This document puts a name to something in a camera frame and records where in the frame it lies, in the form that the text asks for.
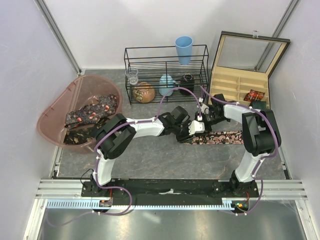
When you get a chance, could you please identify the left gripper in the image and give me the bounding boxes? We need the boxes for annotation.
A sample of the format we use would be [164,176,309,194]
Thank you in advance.
[172,121,196,145]

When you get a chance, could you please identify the black floral rose tie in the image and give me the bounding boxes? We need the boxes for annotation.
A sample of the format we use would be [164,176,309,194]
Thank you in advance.
[184,130,244,145]

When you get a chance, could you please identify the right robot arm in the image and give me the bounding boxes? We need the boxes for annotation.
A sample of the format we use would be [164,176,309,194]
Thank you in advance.
[199,94,282,197]

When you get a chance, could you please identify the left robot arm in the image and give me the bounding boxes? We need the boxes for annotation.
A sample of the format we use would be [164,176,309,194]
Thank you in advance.
[92,106,205,197]

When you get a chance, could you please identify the rolled dark green tie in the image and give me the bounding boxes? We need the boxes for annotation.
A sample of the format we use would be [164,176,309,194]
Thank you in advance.
[249,100,267,110]

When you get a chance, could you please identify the rolled red patterned tie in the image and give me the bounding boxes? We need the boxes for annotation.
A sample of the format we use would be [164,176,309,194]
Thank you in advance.
[243,89,266,102]

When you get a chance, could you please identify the black cup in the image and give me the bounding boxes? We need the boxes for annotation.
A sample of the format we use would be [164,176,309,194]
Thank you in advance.
[179,73,195,93]

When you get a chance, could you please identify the wooden tie storage box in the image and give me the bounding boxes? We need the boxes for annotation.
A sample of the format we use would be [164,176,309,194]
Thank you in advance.
[208,31,291,108]

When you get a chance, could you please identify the light blue mug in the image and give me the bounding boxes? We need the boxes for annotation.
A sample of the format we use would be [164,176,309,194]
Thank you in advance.
[159,74,179,96]

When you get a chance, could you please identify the brown ceramic bowl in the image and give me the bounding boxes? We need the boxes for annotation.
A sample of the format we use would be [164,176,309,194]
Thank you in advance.
[133,82,156,103]

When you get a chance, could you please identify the tall blue plastic cup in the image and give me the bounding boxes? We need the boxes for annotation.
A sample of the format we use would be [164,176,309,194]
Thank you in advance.
[175,36,193,65]

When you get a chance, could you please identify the clear drinking glass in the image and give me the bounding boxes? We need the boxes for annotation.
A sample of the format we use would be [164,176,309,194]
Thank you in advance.
[125,67,139,85]

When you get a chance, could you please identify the dark floral tie in basket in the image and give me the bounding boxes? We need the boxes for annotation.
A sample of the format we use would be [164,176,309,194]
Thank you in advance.
[64,94,118,130]

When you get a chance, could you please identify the brown paisley tie in basket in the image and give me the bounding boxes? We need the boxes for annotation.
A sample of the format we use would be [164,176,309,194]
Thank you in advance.
[63,128,93,145]

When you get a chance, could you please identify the pink plastic basket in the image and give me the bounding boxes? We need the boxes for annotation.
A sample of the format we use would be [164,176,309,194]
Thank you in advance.
[37,74,123,153]

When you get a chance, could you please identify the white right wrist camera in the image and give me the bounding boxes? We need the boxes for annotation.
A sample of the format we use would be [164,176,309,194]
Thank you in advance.
[198,97,209,115]

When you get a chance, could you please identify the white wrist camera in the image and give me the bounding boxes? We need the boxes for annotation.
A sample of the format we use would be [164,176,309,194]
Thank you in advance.
[198,97,209,115]
[188,116,205,136]

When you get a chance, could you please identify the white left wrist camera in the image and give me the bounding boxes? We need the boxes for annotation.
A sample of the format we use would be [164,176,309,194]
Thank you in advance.
[188,116,205,136]

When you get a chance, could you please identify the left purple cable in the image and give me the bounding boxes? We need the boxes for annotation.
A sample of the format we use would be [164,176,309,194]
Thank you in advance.
[46,87,203,228]

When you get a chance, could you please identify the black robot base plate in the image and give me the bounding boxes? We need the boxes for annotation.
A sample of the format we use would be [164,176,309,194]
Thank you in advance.
[81,178,259,205]

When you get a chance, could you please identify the black wire rack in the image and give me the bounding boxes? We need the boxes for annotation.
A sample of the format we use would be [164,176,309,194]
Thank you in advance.
[123,44,210,104]

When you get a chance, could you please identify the grey slotted cable duct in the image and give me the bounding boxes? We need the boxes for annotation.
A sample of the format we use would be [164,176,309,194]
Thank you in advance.
[46,199,242,211]

